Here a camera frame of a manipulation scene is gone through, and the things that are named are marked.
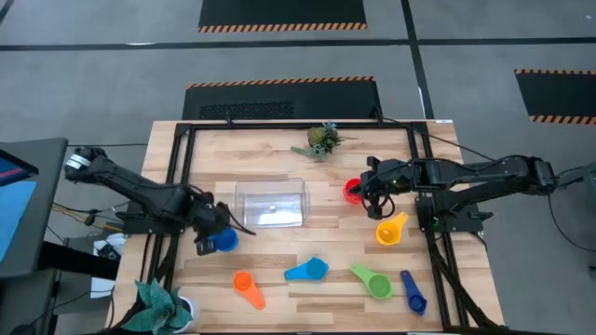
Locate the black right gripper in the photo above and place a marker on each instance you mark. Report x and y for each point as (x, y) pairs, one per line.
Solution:
(388, 177)

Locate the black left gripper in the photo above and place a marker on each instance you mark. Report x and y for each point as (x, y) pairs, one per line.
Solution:
(212, 216)

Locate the red measuring cup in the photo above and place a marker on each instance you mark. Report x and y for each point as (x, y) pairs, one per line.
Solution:
(350, 195)

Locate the clear plastic basket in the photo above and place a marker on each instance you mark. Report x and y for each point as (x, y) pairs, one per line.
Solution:
(272, 202)

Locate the yellow measuring cup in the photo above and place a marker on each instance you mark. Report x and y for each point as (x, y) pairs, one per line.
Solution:
(390, 231)

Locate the orange measuring cup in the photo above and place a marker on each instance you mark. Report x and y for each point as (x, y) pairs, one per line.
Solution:
(243, 282)

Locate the light blue measuring cup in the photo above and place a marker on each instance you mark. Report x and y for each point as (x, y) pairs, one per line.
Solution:
(314, 269)

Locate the green measuring cup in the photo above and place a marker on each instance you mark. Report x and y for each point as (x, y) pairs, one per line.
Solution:
(378, 285)

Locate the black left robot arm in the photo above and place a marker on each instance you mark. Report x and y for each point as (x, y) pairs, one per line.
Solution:
(135, 186)

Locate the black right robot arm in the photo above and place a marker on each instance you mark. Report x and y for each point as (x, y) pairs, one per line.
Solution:
(489, 174)

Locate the small dark blue measuring cup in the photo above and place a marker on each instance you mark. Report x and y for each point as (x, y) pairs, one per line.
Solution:
(415, 301)

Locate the succulent plant in dark pot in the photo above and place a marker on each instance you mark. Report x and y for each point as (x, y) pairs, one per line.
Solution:
(321, 138)

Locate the black hazard-striped floor mat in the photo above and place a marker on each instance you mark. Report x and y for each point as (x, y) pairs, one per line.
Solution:
(559, 95)
(326, 100)
(281, 13)

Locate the leafy plant in white pot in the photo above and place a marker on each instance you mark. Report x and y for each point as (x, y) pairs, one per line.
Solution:
(160, 309)

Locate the white paper sheet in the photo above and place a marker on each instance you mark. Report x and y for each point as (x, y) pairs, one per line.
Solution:
(102, 288)

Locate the computer monitor with blue screen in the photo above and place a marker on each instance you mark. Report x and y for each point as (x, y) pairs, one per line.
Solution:
(28, 209)

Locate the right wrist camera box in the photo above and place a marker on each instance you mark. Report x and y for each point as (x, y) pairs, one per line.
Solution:
(374, 211)

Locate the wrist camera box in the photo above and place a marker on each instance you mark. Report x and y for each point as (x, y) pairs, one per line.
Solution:
(205, 246)
(374, 211)

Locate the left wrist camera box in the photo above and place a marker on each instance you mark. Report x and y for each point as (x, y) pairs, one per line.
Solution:
(205, 246)

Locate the black metal table frame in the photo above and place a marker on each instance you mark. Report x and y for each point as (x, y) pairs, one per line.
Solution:
(298, 126)

